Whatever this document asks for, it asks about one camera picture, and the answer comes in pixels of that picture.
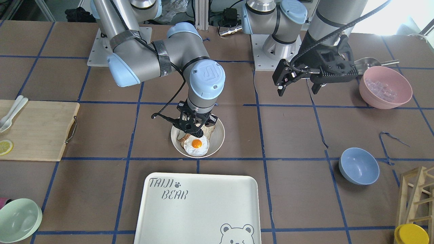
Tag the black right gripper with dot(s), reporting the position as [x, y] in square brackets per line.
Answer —
[209, 120]

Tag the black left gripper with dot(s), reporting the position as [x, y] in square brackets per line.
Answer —
[309, 55]

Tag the white bread slice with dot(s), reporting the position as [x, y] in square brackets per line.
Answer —
[207, 132]

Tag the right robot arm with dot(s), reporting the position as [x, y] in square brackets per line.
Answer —
[134, 60]

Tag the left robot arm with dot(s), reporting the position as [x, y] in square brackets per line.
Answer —
[283, 20]

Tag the bread slice on plate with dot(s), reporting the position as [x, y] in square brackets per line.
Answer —
[182, 137]

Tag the cream round plate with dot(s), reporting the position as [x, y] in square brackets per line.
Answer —
[216, 142]

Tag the fried egg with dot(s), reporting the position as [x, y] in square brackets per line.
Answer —
[195, 146]

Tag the metal scoop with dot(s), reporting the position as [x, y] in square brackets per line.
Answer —
[363, 64]

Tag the pink bowl with ice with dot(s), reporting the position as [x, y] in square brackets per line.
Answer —
[384, 88]

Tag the cream bear tray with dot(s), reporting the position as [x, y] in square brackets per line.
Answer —
[179, 208]

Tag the blue bowl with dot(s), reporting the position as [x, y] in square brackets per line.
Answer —
[358, 166]

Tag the wooden cutting board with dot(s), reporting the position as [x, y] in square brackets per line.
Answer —
[40, 130]

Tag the wooden cup rack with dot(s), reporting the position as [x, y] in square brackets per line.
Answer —
[415, 201]

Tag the white plastic spoon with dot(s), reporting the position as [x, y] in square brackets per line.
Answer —
[18, 104]

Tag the lemon slice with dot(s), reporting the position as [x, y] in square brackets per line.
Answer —
[6, 147]

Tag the yellow mug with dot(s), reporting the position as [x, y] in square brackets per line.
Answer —
[410, 234]

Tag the green bowl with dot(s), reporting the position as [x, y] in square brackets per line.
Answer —
[19, 219]

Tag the pink cloth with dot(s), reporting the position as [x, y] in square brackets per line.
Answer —
[4, 201]

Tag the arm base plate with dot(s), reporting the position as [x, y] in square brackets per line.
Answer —
[103, 46]
[267, 52]

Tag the aluminium frame post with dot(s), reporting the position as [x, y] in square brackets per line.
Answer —
[201, 10]

